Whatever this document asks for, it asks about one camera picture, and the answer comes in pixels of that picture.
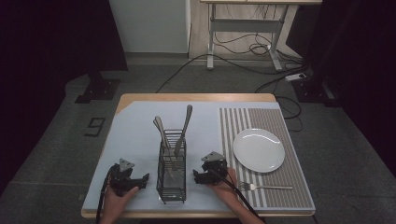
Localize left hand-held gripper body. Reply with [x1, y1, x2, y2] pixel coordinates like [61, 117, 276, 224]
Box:
[108, 158, 138, 198]

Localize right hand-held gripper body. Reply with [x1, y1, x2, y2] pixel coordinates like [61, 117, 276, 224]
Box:
[201, 150, 229, 182]

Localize person's right hand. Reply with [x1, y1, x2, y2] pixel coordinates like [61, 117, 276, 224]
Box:
[206, 167, 248, 213]

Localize person's left hand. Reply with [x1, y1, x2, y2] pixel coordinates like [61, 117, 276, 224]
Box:
[102, 186, 140, 219]

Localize pale blue table mat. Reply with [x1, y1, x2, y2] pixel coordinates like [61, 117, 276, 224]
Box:
[81, 100, 316, 217]

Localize white round plate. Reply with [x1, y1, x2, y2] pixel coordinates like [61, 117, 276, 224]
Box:
[232, 127, 286, 174]

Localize silver utensil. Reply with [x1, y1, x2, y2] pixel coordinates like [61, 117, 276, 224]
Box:
[152, 119, 171, 162]
[154, 115, 177, 182]

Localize silver table knife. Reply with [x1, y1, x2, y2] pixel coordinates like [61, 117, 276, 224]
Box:
[174, 104, 193, 158]

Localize silver fork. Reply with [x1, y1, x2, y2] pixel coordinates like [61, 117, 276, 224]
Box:
[238, 181, 294, 192]

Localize wooden table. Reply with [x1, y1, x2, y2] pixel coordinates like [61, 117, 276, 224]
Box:
[80, 92, 316, 219]

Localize striped grey placemat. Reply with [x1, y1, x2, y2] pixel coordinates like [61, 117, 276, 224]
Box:
[219, 107, 316, 210]

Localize black stand base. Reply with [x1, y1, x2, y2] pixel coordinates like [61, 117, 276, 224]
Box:
[74, 70, 121, 105]

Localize white power strip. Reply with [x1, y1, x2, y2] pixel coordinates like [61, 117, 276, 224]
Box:
[284, 72, 308, 83]

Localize dark curtain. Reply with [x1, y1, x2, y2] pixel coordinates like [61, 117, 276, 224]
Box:
[286, 0, 396, 178]
[0, 0, 129, 188]

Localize white panel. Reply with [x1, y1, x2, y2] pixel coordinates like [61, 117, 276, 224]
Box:
[108, 0, 191, 54]

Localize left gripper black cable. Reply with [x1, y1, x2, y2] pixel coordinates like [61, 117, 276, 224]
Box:
[94, 167, 114, 224]

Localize black wire cutlery holder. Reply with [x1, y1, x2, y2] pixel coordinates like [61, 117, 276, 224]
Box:
[156, 128, 188, 205]

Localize looped black floor cable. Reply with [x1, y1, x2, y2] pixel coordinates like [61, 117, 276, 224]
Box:
[254, 73, 304, 133]

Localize long black floor cable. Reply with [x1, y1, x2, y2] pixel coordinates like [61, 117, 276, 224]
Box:
[155, 53, 307, 94]

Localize tangled black cables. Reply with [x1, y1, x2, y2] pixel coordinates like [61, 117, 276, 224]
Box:
[213, 4, 304, 64]

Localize white desk with metal frame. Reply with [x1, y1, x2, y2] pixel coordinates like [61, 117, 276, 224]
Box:
[200, 0, 323, 72]

